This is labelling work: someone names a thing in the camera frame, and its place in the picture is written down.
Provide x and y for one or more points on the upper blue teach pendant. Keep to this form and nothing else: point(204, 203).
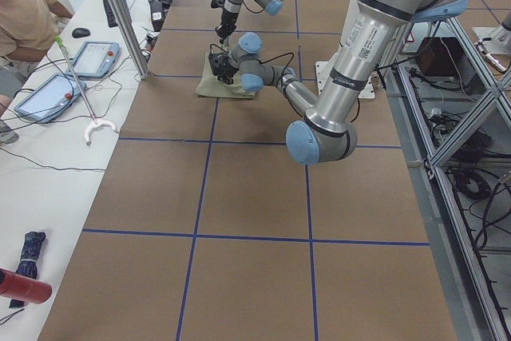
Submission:
point(95, 59)

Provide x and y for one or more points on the person in beige shirt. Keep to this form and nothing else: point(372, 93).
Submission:
point(28, 29)

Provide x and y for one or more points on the black computer mouse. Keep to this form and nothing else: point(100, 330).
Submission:
point(80, 32)

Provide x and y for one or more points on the red water bottle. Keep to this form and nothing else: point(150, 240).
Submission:
point(23, 288)

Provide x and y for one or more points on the aluminium frame post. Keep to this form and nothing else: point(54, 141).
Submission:
point(121, 13)

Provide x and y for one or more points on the white reacher grabber stick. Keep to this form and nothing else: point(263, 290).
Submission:
point(96, 121)

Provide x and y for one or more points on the folded dark blue umbrella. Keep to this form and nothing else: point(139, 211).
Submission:
point(27, 265)

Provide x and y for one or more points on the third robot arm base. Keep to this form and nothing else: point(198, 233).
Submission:
point(494, 40)

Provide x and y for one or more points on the blue teach pendant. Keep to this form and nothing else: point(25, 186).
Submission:
point(95, 59)
point(49, 100)

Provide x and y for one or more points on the green long-sleeve shirt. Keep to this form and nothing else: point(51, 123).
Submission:
point(210, 86)

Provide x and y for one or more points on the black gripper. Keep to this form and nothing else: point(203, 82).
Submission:
point(227, 21)
point(226, 65)

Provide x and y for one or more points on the black keyboard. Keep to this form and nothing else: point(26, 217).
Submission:
point(110, 16)

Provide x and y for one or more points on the white central robot pedestal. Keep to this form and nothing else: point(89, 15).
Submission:
point(323, 71)

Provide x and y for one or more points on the lower blue teach pendant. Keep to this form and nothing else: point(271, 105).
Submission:
point(49, 100)

